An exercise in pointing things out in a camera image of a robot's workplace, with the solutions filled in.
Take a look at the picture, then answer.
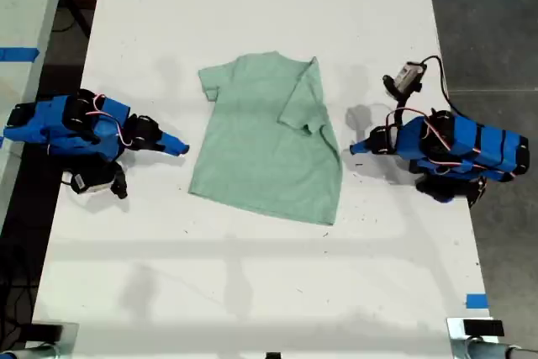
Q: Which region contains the pale green T-shirt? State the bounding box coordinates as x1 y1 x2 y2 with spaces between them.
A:
187 50 344 226

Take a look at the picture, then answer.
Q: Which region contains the long blue tape strip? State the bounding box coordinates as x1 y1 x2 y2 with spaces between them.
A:
0 46 41 62

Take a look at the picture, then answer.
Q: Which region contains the short blue tape strip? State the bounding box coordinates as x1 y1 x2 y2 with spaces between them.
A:
465 293 490 310

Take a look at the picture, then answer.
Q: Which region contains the metal table clamp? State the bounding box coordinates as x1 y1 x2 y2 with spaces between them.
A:
446 316 508 359
23 321 80 359

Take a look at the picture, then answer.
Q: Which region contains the red and white wire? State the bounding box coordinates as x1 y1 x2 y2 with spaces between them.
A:
86 93 132 149
422 116 505 176

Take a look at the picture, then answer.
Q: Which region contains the curved black camera stalk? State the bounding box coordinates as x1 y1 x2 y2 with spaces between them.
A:
393 92 412 125

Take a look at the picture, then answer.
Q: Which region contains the short black camera stalk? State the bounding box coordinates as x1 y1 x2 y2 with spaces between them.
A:
109 164 129 200

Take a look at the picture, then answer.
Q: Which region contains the grey camera box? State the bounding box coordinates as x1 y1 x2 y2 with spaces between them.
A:
382 61 426 95

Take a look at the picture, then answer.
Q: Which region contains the black camera box with label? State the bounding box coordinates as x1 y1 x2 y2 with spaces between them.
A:
66 164 113 195

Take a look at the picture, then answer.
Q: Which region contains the black camera cable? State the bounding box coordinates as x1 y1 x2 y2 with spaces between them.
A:
419 55 463 117

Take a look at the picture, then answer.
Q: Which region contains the black floor cable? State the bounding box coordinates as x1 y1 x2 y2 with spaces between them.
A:
50 0 92 37

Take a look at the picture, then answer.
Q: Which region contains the black cable bundle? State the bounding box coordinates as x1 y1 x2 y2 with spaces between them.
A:
0 245 40 351

